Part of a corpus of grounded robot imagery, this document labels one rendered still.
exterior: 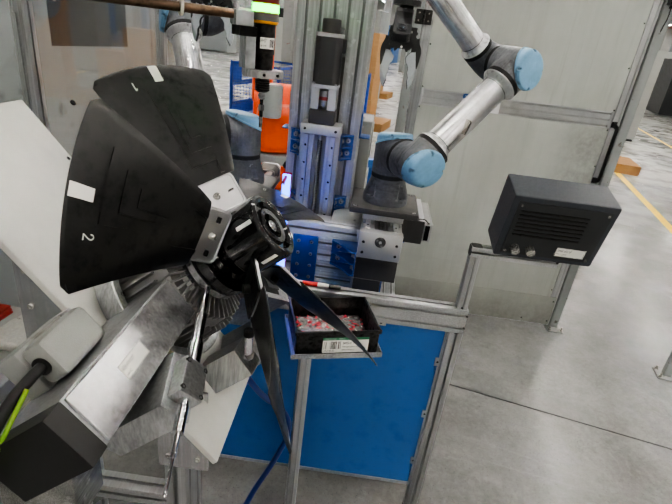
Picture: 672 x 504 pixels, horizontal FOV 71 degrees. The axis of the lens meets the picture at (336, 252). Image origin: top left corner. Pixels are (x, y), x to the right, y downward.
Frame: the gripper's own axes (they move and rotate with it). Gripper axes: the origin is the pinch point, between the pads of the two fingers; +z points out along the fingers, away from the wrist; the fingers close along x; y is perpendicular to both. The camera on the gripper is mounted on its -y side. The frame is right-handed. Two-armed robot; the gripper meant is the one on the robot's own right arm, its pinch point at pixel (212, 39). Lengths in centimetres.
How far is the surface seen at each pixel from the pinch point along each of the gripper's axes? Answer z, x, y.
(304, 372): 78, -36, -33
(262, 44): -2, -25, -52
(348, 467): 132, -54, -15
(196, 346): 38, -23, -80
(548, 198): 25, -90, -21
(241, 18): -6, -22, -54
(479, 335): 148, -128, 107
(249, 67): 1, -23, -53
